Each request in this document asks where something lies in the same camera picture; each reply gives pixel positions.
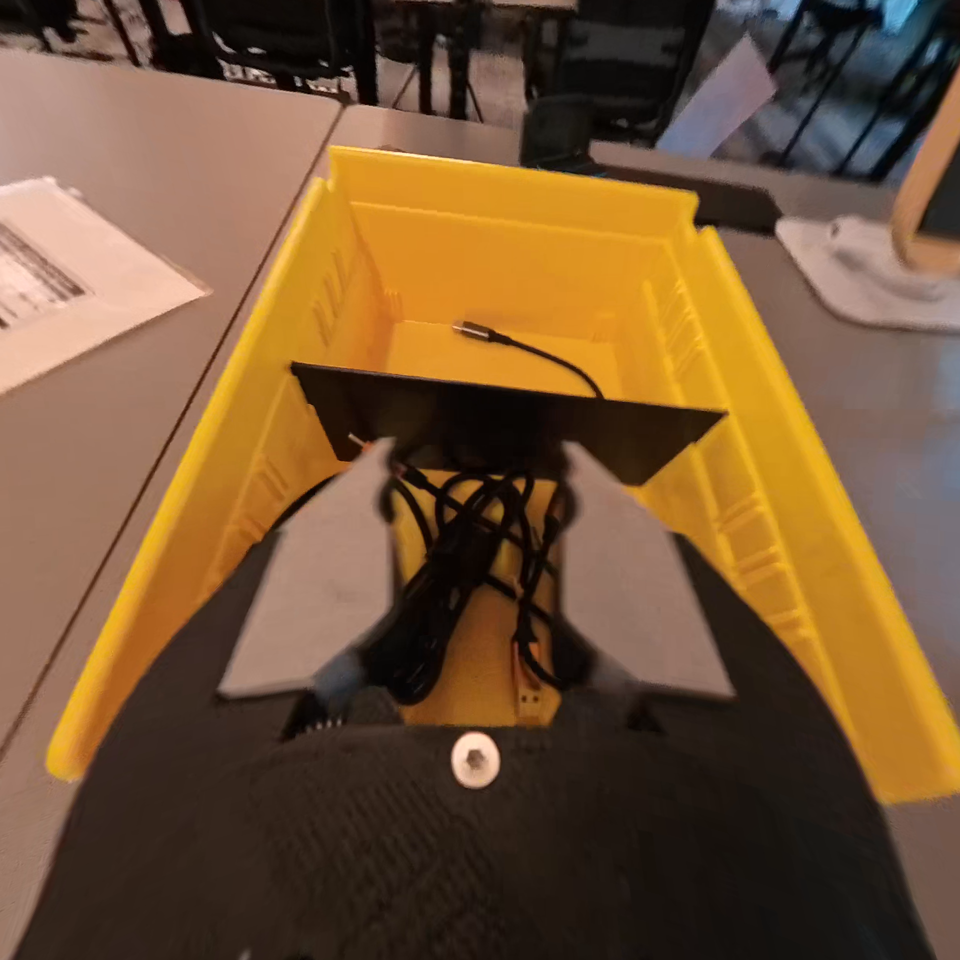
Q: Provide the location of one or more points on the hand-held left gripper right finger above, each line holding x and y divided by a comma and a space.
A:
630, 592

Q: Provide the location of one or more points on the black office chair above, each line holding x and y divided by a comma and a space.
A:
622, 60
285, 37

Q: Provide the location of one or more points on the yellow plastic bin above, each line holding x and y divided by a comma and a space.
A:
487, 225

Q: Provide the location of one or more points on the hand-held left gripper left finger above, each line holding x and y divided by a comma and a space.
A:
322, 585

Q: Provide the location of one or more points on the white paper sheet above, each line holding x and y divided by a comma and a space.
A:
720, 97

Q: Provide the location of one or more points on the printed paper sheet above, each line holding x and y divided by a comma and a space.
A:
112, 285

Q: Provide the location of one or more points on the black bin divider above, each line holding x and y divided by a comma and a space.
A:
487, 420

